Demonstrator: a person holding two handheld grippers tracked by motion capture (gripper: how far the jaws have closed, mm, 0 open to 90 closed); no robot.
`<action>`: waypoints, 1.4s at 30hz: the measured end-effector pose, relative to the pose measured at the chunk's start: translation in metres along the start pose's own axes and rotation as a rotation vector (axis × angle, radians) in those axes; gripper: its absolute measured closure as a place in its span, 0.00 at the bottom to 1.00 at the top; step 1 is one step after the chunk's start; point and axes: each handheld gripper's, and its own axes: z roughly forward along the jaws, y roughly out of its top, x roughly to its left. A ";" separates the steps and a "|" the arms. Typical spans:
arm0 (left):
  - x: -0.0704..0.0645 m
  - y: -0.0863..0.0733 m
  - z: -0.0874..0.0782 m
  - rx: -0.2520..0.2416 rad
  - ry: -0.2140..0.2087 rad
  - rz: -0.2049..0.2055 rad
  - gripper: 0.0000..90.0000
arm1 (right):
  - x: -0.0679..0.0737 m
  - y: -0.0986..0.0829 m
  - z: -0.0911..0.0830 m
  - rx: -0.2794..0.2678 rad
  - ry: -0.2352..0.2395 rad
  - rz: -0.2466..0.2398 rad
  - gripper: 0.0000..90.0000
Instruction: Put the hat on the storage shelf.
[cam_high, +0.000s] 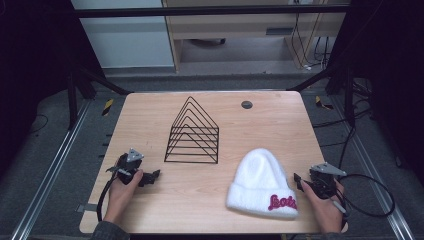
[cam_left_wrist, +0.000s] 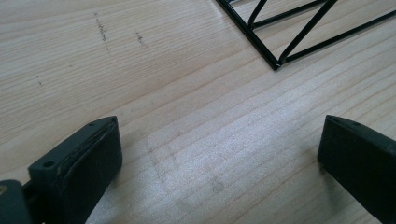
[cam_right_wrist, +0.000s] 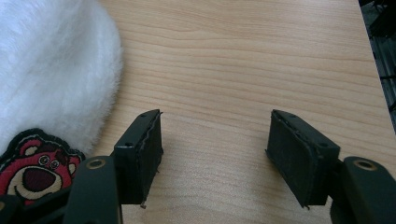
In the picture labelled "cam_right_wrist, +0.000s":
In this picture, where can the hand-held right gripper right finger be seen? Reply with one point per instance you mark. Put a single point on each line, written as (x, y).
(299, 155)

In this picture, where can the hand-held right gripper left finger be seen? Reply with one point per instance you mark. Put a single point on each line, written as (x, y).
(137, 161)

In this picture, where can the white fluffy hat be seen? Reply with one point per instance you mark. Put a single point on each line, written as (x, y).
(53, 71)

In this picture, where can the dark metal stand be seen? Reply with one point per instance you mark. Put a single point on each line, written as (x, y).
(384, 46)

